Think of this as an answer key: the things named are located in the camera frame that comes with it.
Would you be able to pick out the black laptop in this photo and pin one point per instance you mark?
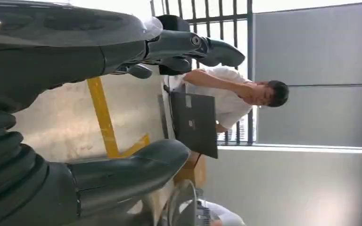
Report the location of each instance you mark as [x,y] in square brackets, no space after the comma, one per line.
[195,121]

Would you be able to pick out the person with laptop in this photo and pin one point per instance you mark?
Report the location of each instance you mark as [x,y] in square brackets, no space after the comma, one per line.
[227,93]

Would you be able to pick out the cardboard box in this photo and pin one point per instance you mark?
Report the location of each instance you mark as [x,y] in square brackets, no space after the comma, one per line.
[196,171]

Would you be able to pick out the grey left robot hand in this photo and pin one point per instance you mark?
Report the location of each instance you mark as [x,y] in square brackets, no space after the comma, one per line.
[59,46]

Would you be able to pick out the black bulky object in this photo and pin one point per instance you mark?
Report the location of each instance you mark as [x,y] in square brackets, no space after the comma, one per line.
[174,22]

